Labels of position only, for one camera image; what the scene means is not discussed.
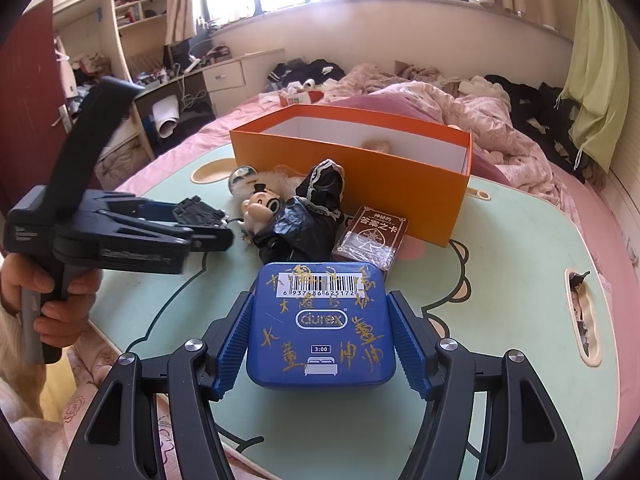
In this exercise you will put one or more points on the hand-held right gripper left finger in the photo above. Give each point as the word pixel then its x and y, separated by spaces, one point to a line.
pixel 232 355

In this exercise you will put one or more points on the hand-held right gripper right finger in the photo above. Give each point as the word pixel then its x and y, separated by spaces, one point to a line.
pixel 407 350

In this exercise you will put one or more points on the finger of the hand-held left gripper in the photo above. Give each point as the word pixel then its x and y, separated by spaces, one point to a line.
pixel 125 210
pixel 150 247

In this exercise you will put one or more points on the black plastic clip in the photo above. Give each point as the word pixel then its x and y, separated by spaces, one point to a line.
pixel 200 212

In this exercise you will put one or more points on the blue tin box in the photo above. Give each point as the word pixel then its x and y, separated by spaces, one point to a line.
pixel 320 340

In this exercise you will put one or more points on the orange cardboard box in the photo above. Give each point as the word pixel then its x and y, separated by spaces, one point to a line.
pixel 400 195

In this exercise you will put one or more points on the green cartoon desktop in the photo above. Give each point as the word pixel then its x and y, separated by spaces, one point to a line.
pixel 500 310

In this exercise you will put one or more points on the person's left hand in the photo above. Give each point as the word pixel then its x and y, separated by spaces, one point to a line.
pixel 80 285

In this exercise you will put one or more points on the white drawer cabinet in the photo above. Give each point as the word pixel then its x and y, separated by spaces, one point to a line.
pixel 125 155

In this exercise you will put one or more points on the rolled white paper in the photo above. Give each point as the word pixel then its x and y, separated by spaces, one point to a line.
pixel 165 117

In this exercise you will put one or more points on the red door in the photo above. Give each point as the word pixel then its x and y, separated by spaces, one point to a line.
pixel 30 110

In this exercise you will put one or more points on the small round mirror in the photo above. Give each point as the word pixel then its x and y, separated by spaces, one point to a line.
pixel 241 177

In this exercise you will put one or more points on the cartoon figurine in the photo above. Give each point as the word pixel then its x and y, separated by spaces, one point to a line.
pixel 260 205

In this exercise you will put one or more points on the brown card box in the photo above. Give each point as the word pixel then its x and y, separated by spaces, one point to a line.
pixel 370 235

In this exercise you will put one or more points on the doll in black dress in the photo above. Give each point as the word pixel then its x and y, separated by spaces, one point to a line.
pixel 285 230

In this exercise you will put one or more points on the white feather fluff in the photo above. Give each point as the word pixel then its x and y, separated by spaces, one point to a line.
pixel 280 180

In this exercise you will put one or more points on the white desk with drawer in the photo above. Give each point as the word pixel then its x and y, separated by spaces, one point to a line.
pixel 225 77

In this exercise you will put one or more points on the black lace-trimmed doll dress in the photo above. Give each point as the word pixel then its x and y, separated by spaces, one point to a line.
pixel 322 190

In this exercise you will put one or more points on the red and white carton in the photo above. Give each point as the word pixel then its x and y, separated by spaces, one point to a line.
pixel 297 97

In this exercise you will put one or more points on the black clothes pile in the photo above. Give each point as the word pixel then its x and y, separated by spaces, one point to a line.
pixel 530 105
pixel 310 72

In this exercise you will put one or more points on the pink floral quilt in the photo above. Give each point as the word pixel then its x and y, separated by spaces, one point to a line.
pixel 440 95

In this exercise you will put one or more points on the green curtain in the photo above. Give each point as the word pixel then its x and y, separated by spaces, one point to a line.
pixel 595 85

